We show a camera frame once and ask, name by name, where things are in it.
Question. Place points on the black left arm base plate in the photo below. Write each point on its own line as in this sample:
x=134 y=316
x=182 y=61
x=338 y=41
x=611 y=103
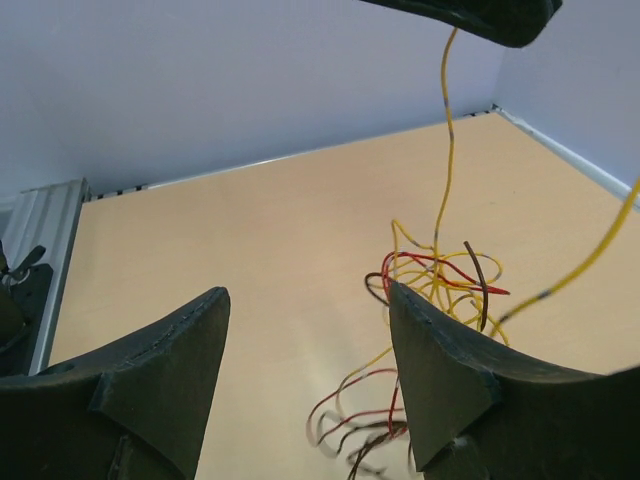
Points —
x=24 y=293

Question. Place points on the aluminium mounting rail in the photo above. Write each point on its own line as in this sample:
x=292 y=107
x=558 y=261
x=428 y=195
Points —
x=38 y=229

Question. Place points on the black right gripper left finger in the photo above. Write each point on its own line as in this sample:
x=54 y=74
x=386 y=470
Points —
x=136 y=408

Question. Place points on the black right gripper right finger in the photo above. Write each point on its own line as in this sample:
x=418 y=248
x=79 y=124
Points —
x=477 y=409

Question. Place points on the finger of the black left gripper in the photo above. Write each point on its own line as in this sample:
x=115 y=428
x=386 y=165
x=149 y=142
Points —
x=509 y=23

